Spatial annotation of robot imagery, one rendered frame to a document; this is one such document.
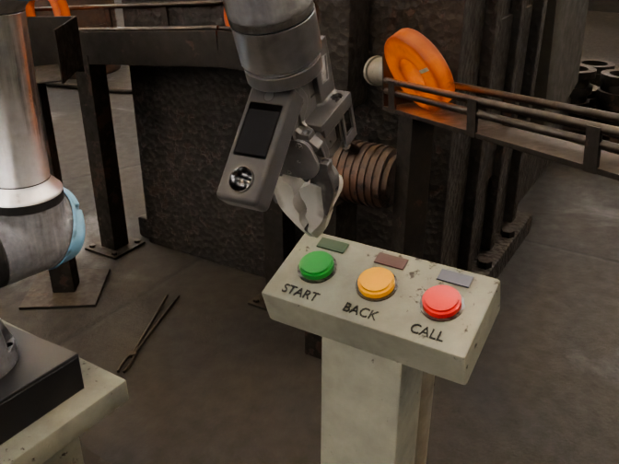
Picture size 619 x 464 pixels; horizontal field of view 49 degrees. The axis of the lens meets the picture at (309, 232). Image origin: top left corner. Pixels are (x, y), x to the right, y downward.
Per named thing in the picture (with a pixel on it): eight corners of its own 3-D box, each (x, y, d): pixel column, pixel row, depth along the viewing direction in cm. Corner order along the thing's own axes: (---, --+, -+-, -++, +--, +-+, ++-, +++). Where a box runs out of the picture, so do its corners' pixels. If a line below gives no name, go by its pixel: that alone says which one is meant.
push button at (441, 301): (431, 290, 73) (430, 279, 72) (467, 300, 71) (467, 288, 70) (416, 317, 71) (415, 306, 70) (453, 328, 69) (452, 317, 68)
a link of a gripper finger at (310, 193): (358, 214, 76) (346, 148, 70) (333, 249, 73) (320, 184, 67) (333, 208, 78) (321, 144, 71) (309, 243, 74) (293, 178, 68)
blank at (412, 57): (430, 106, 130) (417, 116, 130) (386, 37, 127) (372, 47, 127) (469, 96, 115) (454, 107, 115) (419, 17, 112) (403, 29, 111)
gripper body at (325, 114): (360, 140, 71) (344, 34, 63) (321, 191, 66) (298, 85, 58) (297, 129, 74) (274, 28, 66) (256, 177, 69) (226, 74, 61)
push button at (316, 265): (311, 256, 80) (309, 245, 79) (341, 264, 78) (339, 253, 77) (295, 280, 78) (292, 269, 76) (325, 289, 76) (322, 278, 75)
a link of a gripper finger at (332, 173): (345, 210, 70) (332, 141, 64) (339, 220, 69) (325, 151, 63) (306, 201, 72) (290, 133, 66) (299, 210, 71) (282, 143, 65)
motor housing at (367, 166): (317, 327, 173) (319, 123, 149) (396, 353, 163) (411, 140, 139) (290, 353, 163) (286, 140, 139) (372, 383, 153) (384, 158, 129)
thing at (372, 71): (388, 84, 141) (388, 53, 139) (412, 88, 133) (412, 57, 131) (363, 87, 139) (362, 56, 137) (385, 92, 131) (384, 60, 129)
